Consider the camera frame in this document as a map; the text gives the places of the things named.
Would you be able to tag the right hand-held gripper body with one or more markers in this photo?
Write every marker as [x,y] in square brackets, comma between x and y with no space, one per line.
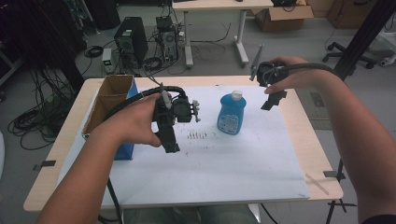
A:
[271,73]

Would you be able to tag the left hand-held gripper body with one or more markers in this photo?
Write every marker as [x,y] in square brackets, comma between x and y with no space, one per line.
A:
[182,110]

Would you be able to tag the blue bottle with white cap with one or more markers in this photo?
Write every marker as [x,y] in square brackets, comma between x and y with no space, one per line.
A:
[232,115]

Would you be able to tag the blue cardboard box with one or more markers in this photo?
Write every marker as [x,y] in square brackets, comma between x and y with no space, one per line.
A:
[112,87]

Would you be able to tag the person's right hand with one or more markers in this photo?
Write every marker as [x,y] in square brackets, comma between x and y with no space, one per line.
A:
[302,76]

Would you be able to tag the person's left hand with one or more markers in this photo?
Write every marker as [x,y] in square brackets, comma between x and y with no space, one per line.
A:
[134,121]

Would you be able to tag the grey floor mat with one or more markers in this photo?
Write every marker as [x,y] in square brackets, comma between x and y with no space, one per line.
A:
[316,105]

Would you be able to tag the open brown cardboard box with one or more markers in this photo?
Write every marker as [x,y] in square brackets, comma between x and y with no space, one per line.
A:
[280,21]

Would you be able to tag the white table sheet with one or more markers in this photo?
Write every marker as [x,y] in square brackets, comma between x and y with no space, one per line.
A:
[218,168]

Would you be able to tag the open computer case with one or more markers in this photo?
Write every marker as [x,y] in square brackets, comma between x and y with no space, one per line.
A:
[168,40]

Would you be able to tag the black office chair base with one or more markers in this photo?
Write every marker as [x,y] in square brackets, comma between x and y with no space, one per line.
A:
[339,49]

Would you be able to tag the white desk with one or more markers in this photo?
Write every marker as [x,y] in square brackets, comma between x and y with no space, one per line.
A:
[218,4]

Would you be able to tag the black computer tower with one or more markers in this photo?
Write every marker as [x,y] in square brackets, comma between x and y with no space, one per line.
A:
[132,37]

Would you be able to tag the silver power supply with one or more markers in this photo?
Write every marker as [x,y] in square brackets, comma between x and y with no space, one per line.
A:
[106,59]

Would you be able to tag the closed brown cardboard box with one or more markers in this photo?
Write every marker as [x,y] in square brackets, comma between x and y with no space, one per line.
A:
[345,15]

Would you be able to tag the clear plastic strip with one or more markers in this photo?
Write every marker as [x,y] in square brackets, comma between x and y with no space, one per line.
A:
[317,184]

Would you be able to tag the black tape strip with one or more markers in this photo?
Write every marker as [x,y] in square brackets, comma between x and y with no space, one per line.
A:
[45,164]
[333,174]

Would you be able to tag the white device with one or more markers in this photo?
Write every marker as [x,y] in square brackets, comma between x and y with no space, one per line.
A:
[387,60]

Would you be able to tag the black metal post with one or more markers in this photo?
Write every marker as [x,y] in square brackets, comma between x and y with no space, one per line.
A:
[364,37]

